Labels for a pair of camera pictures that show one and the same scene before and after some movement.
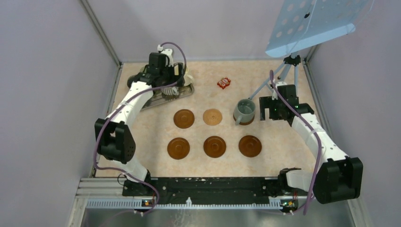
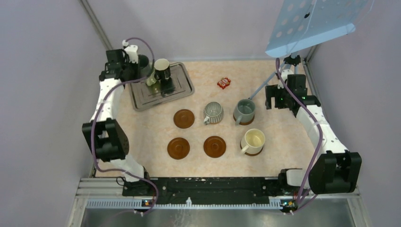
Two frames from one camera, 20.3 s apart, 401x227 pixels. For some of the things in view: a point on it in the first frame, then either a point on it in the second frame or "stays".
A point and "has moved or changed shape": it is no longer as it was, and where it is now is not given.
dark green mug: (135, 78) has moved or changed shape
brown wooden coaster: (184, 118) stays
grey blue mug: (244, 110) stays
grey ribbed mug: (174, 91) → (213, 113)
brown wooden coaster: (214, 146) stays
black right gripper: (267, 102) → (272, 91)
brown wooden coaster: (244, 123) stays
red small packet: (223, 82) stays
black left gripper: (175, 78) → (136, 66)
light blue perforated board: (296, 24) stays
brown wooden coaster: (178, 148) stays
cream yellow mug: (188, 79) → (253, 142)
